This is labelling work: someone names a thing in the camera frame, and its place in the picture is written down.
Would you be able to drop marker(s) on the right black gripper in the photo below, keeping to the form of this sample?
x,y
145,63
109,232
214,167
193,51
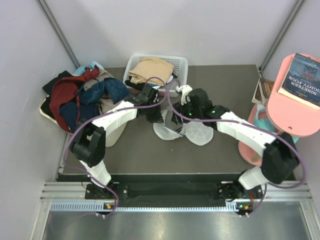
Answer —
x,y
181,108

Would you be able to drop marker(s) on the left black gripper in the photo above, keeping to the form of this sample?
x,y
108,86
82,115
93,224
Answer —
x,y
157,118

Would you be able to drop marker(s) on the white mesh laundry bag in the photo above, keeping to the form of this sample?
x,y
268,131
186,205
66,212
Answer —
x,y
196,132

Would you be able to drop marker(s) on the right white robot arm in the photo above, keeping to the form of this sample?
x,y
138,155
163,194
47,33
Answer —
x,y
278,151

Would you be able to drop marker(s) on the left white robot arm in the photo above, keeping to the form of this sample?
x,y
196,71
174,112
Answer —
x,y
90,142

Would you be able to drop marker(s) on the cream laundry hamper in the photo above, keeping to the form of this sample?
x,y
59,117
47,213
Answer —
x,y
105,104

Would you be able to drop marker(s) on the white plastic basket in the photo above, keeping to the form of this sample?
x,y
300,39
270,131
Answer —
x,y
180,66

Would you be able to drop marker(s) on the beige folded garment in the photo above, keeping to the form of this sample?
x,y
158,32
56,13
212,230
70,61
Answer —
x,y
154,67

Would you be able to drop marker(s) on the pile of dark clothes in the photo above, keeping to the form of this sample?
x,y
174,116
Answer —
x,y
72,97

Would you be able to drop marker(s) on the teal cloth under table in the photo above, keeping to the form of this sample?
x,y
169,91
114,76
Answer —
x,y
261,120

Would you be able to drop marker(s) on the small book under table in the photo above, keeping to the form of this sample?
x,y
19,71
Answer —
x,y
262,91

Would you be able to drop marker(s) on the pink side table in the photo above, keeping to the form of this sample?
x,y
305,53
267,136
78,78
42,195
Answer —
x,y
286,114

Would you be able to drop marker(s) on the Nineteen Eighty-Four book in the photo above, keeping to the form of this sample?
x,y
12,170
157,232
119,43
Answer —
x,y
302,81

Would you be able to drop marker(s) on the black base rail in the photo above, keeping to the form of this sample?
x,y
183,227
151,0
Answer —
x,y
169,190

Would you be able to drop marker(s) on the white cable duct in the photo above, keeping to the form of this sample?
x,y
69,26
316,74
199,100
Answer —
x,y
100,206

